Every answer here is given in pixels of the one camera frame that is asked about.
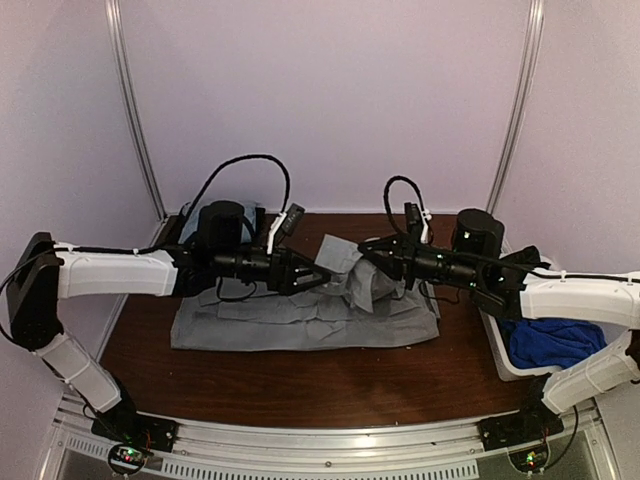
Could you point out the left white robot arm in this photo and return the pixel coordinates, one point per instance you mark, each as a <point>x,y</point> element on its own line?
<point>217,242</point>

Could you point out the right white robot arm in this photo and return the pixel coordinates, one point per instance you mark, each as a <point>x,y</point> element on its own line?
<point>512,289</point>

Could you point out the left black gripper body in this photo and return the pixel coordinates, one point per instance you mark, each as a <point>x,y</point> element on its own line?
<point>277,283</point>

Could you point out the front aluminium rail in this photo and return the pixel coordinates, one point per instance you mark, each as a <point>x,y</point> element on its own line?
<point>440,450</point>

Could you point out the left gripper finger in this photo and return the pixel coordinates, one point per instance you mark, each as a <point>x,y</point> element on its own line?
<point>314,285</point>
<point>306,269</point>

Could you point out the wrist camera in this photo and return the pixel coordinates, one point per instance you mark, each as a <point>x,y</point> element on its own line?
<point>418,223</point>
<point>283,226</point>

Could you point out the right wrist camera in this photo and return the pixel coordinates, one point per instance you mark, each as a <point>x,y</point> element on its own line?
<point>418,223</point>

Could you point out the left aluminium frame post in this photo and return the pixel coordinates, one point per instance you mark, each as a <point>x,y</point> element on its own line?
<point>116,31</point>

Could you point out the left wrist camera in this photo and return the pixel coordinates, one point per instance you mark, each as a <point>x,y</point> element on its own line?
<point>283,226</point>

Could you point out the folded black garment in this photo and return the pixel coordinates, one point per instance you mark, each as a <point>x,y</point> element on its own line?
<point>175,230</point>

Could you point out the aluminium frame post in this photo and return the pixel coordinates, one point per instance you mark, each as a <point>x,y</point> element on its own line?
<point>116,31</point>
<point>529,60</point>

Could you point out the blue garment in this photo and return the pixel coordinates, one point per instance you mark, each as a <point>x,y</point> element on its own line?
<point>550,342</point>

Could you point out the black garment in basket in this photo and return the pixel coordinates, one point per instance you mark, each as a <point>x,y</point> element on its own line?
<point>525,257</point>

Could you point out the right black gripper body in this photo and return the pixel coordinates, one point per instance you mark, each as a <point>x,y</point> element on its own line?
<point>407,259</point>

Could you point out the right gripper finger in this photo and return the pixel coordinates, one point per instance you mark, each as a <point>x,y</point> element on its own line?
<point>385,261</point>
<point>386,243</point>

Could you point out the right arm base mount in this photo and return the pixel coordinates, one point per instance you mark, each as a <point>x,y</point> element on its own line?
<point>523,426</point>

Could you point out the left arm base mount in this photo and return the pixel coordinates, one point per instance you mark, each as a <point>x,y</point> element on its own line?
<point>135,429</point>

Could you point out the right aluminium frame post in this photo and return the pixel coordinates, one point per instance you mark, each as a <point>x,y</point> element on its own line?
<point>529,60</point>

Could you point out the grey polo shirt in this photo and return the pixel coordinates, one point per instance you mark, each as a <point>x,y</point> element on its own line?
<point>359,307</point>

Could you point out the white laundry basket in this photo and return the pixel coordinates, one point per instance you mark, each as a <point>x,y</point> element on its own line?
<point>507,372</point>

